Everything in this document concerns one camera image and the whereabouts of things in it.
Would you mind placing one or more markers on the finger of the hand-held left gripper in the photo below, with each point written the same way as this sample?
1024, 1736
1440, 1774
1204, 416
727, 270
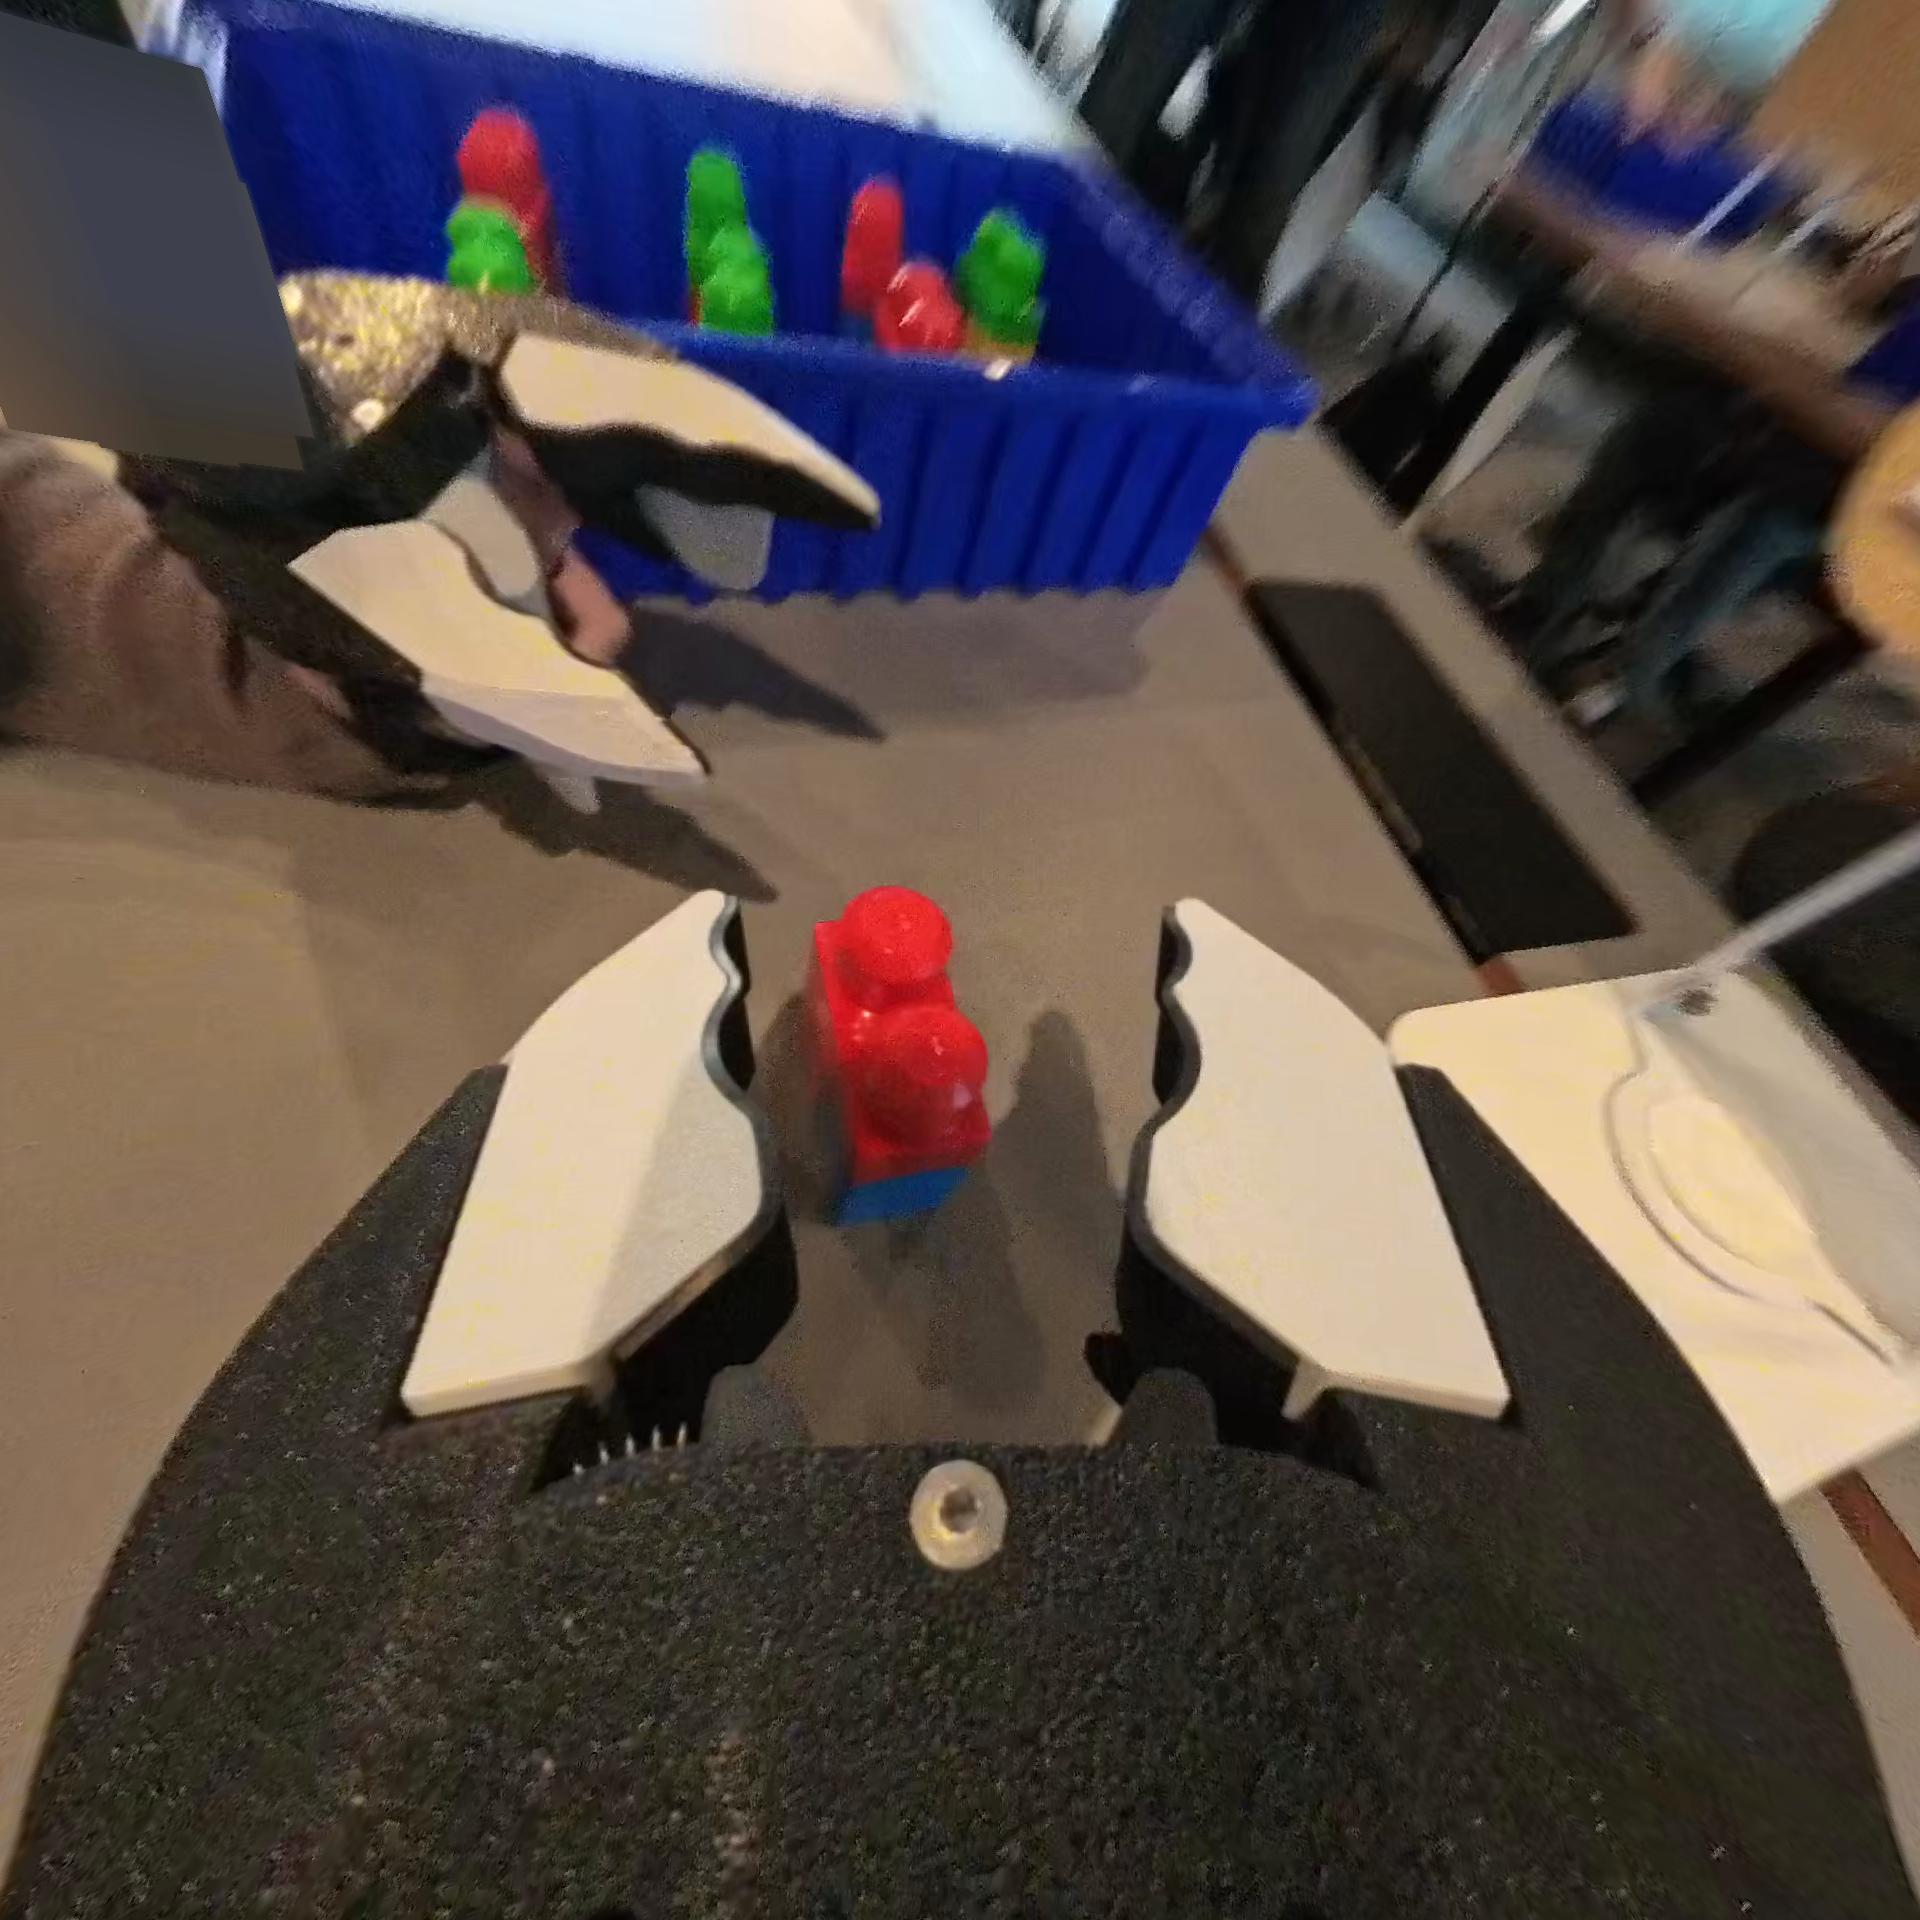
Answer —
662, 399
482, 645

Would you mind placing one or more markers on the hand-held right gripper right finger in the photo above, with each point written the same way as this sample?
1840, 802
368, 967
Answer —
1306, 1184

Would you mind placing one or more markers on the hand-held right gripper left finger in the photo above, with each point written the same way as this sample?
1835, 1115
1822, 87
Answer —
599, 1170

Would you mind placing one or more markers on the blue block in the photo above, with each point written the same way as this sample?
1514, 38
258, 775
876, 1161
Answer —
901, 1197

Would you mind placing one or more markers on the blue plastic bin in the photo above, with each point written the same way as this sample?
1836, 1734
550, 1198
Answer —
1664, 171
975, 481

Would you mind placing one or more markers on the red two-stud block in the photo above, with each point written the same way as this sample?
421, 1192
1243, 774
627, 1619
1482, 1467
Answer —
901, 1035

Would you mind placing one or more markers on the person's left forearm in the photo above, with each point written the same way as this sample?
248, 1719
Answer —
60, 599

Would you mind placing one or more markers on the white mat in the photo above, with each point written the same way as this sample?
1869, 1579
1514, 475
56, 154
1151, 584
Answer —
1530, 1200

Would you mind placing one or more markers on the yellow block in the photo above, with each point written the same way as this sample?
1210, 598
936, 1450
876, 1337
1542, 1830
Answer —
1003, 359

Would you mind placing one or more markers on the black office chair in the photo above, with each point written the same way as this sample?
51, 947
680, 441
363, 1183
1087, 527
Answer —
1276, 181

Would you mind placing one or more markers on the long office table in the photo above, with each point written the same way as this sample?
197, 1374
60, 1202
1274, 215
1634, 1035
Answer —
1694, 299

